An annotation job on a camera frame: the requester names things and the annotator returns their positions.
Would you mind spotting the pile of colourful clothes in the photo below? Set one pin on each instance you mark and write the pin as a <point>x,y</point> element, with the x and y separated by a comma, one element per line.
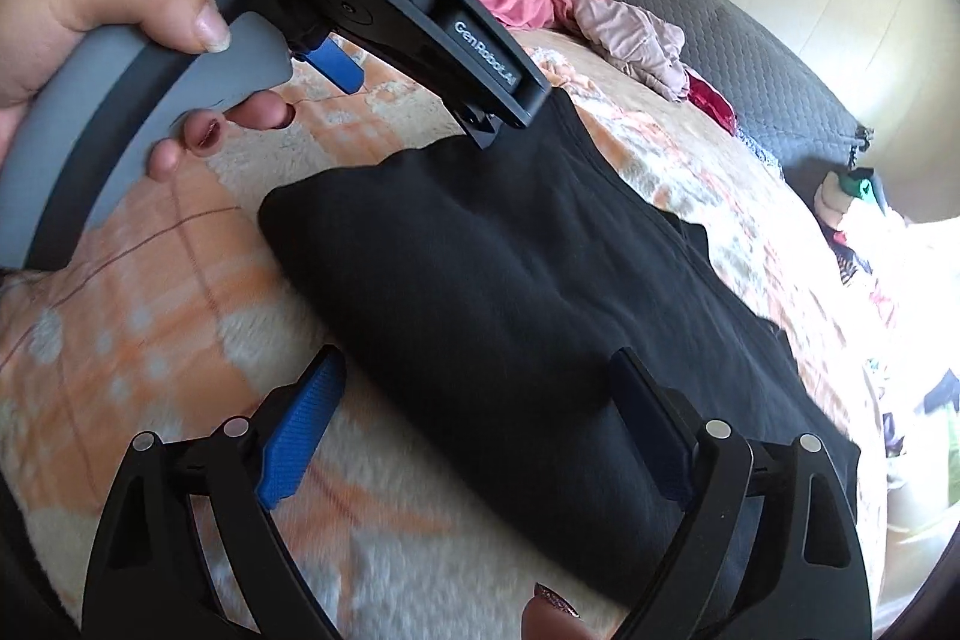
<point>892,325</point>

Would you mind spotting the black shirt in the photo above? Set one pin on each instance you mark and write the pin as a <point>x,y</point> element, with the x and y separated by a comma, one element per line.
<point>525,295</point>

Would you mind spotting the person's left hand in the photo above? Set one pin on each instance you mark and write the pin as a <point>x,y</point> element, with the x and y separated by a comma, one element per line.
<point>97,3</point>

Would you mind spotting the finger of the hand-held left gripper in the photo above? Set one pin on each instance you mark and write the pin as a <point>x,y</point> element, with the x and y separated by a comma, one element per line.
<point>487,63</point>

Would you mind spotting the orange and white fleece blanket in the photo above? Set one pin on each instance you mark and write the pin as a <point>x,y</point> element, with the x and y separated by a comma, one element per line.
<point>187,280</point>

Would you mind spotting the red cloth item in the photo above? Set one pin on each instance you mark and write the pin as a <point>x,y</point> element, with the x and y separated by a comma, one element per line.
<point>712,104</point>

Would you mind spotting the green and white soft toy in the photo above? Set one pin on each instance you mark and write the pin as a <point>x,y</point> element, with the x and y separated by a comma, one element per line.
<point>851,197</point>

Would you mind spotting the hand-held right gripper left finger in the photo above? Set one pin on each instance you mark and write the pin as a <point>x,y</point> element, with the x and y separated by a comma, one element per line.
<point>300,422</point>

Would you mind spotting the grey quilted headboard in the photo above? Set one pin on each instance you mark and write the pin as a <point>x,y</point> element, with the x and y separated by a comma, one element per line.
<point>750,25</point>

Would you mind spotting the blue patterned cloth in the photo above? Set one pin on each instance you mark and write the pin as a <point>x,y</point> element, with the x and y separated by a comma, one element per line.
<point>757,153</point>

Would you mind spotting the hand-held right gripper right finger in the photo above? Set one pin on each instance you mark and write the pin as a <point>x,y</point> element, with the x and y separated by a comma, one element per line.
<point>651,422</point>

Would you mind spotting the person's right hand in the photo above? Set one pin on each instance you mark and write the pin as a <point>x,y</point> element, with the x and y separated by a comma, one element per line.
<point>551,614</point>

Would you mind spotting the pale pink crumpled garment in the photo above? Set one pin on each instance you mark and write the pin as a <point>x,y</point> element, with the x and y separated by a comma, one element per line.
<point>637,40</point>

